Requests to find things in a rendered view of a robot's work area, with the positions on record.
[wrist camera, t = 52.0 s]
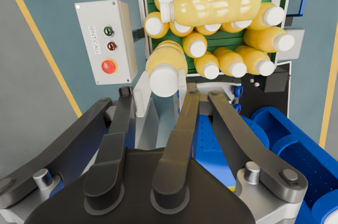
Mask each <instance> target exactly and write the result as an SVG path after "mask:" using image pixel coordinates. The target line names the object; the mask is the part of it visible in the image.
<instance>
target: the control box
mask: <svg viewBox="0 0 338 224"><path fill-rule="evenodd" d="M75 8H76V12H77V16H78V19H79V23H80V27H81V30H82V34H83V38H84V41H85V44H86V48H87V52H88V55H89V59H90V63H91V67H92V70H93V74H94V78H95V81H96V85H106V84H123V83H131V82H132V81H133V79H134V78H135V76H136V75H137V74H138V67H137V61H136V54H135V48H134V41H133V35H132V29H131V22H130V16H129V9H128V4H127V3H124V2H121V1H119V0H106V1H96V2H85V3H75ZM91 26H92V27H91ZM107 26H109V27H111V28H112V29H113V35H112V36H107V35H105V34H104V28H105V27H107ZM90 27H91V28H90ZM90 29H91V30H90ZM92 29H94V30H92ZM93 32H94V33H93ZM92 34H93V36H92ZM92 37H96V38H92ZM94 41H96V42H94ZM109 42H114V43H115V44H116V49H115V50H114V51H110V50H109V49H108V48H107V44H108V43H109ZM97 43H98V44H97ZM94 44H95V45H96V46H95V45H94ZM97 46H98V47H97ZM95 49H96V50H95ZM97 51H99V52H97ZM96 52H97V53H96ZM105 60H110V61H112V62H113V63H114V64H115V67H116V69H115V71H114V72H113V73H112V74H107V73H105V72H104V71H103V70H102V67H101V65H102V62H103V61H105Z"/></svg>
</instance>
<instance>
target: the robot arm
mask: <svg viewBox="0 0 338 224"><path fill-rule="evenodd" d="M149 79H150V75H149V71H148V70H147V71H144V72H143V74H142V75H141V77H140V79H139V81H138V83H137V84H136V86H135V87H130V86H123V87H120V88H118V93H119V99H118V100H116V101H112V99H111V98H109V97H104V98H101V99H99V100H98V101H97V102H95V103H94V104H93V105H92V106H91V107H90V108H89V109H88V110H87V111H86V112H85V113H84V114H83V115H82V116H81V117H80V118H78V119H77V120H76V121H75V122H74V123H73V124H72V125H71V126H70V127H69V128H68V129H66V130H65V131H64V132H63V133H62V134H61V135H60V136H59V137H58V138H57V139H56V140H54V141H53V142H52V143H51V144H50V145H49V146H48V147H47V148H46V149H45V150H44V151H42V152H41V153H40V154H39V155H38V156H36V157H35V158H33V159H32V160H30V161H28V162H27V163H25V164H24V165H22V166H21V167H19V168H18V169H16V170H14V171H13V172H11V173H10V174H8V175H7V176H5V177H4V178H2V179H1V180H0V213H1V215H2V216H3V217H4V219H5V220H6V221H7V222H8V224H294V223H295V220H296V217H297V215H298V212H299V209H300V207H301V204H302V201H303V198H304V196H305V193H306V190H307V188H308V180H307V179H306V177H305V176H304V175H303V174H302V173H301V172H300V171H298V170H297V169H295V168H294V167H293V166H291V165H290V164H289V163H287V162H286V161H284V160H283V159H282V158H280V157H279V156H277V155H276V154H275V153H273V152H272V151H270V150H269V149H268V148H266V147H265V146H264V145H263V144H262V142H261V141H260V140H259V139H258V137H257V136H256V135H255V134H254V132H253V131H252V130H251V129H250V127H249V126H248V125H247V124H246V123H245V121H244V120H243V119H242V118H241V116H240V115H239V114H238V113H237V111H236V110H235V109H234V108H233V106H232V105H231V104H230V103H229V101H228V100H227V99H226V98H225V96H224V95H223V94H222V93H221V92H219V91H210V92H208V95H202V94H200V91H199V90H198V88H197V84H196V83H186V77H185V69H183V68H180V69H179V100H180V114H179V117H178V120H177V123H176V126H175V129H172V130H171V133H170V135H169V138H168V141H167V144H166V147H160V148H156V149H152V150H141V149H137V148H135V133H136V113H137V116H138V117H144V115H145V112H146V108H147V105H148V102H149V98H150V95H151V88H150V85H149ZM200 114H202V115H207V118H208V120H209V123H210V125H211V127H212V129H213V132H214V134H215V136H216V138H217V141H218V143H219V145H220V147H221V150H222V152H223V154H224V156H225V159H226V161H227V163H228V165H229V168H230V170H231V172H232V175H233V177H234V178H235V180H236V186H235V190H236V193H237V195H238V196H237V195H235V194H234V193H233V192H232V191H231V190H230V189H228V188H227V187H226V186H225V185H224V184H223V183H222V182H220V181H219V180H218V179H217V178H216V177H215V176H213V175H212V174H211V173H210V172H209V171H208V170H206V169H205V168H204V167H203V166H202V165H201V164H200V163H198V162H197V161H196V160H195V159H196V149H197V140H198V130H199V122H200ZM98 149H99V150H98ZM97 150H98V153H97V156H96V159H95V162H94V164H93V165H91V166H90V168H89V170H88V171H86V172H85V173H84V174H82V173H83V171H84V170H85V168H86V167H87V165H88V164H89V162H90V161H91V159H92V158H93V156H94V155H95V153H96V152H97ZM81 174H82V175H81Z"/></svg>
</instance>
